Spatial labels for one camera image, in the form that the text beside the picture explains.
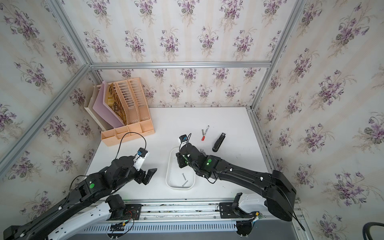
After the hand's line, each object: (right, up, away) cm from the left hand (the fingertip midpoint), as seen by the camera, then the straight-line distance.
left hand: (151, 166), depth 71 cm
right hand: (+13, +5, +6) cm, 16 cm away
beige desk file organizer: (-30, +38, +42) cm, 65 cm away
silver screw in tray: (+16, -13, +12) cm, 24 cm away
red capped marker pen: (+28, +11, +32) cm, 44 cm away
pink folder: (-33, +28, +15) cm, 46 cm away
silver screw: (+27, +14, +35) cm, 46 cm away
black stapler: (+37, +8, +27) cm, 47 cm away
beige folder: (-36, +20, +20) cm, 45 cm away
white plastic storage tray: (+11, -10, +13) cm, 20 cm away
